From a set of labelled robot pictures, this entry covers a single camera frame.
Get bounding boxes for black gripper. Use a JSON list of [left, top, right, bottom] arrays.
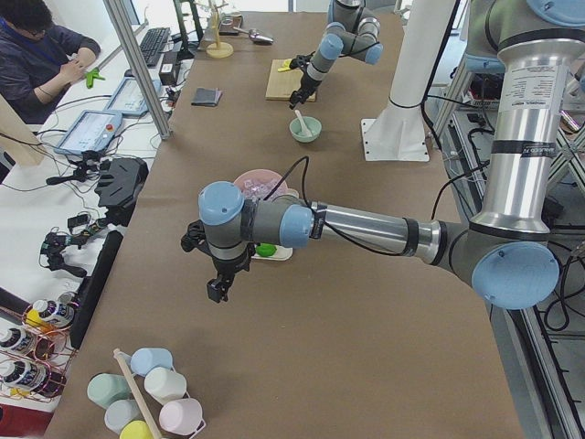
[[289, 68, 323, 110], [207, 241, 254, 303]]

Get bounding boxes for white ceramic spoon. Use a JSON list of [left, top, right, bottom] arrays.
[[294, 109, 313, 137]]

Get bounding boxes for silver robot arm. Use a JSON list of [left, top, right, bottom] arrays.
[[182, 1, 584, 310], [289, 1, 383, 110]]

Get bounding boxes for green ceramic bowl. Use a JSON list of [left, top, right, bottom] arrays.
[[289, 116, 322, 143]]

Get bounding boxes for steel ice scoop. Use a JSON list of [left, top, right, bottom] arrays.
[[234, 27, 274, 45]]

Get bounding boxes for pink bowl of ice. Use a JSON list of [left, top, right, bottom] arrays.
[[234, 169, 288, 200]]

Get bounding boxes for bamboo cutting board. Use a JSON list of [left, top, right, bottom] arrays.
[[265, 59, 303, 102]]

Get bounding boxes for green lime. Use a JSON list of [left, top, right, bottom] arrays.
[[255, 243, 277, 258]]

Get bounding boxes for beige rabbit tray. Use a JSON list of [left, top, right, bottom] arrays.
[[252, 188, 299, 262]]

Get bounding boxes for wooden cup tree stand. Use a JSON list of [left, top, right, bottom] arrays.
[[202, 0, 234, 59]]

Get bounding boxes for grey folded cloth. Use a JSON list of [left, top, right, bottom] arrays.
[[191, 87, 223, 107]]

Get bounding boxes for blue plastic cup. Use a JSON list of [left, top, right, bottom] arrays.
[[130, 348, 174, 377]]

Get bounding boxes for white plastic cup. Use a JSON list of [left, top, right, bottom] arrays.
[[144, 367, 187, 405]]

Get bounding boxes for pink plastic cup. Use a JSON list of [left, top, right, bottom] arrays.
[[159, 398, 206, 435]]

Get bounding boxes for green plastic cup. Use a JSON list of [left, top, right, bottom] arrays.
[[87, 373, 132, 409]]

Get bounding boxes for grey plastic cup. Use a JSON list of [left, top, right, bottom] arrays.
[[104, 400, 143, 434]]

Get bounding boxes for black keyboard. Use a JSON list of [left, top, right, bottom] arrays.
[[139, 27, 170, 68]]

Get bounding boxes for yellow plastic cup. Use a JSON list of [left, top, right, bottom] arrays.
[[119, 420, 154, 439]]

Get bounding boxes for upper teach pendant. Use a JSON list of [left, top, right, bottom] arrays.
[[104, 77, 148, 117]]

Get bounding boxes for teach pendant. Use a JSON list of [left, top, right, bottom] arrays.
[[54, 110, 122, 155], [104, 77, 148, 117]]

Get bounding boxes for lower teach pendant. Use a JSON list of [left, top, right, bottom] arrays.
[[54, 110, 122, 155]]

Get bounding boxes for seated person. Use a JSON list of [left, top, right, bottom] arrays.
[[1, 1, 101, 125]]

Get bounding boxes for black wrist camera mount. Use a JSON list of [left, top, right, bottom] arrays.
[[289, 53, 313, 72]]

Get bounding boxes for camera cable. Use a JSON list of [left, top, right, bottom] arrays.
[[262, 155, 412, 257]]

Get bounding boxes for white camera pedestal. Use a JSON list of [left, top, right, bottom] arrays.
[[362, 0, 459, 162]]

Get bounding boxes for aluminium frame post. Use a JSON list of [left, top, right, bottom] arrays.
[[103, 0, 171, 141]]

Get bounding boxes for copper wire bottle basket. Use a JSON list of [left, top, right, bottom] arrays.
[[1, 299, 76, 402]]

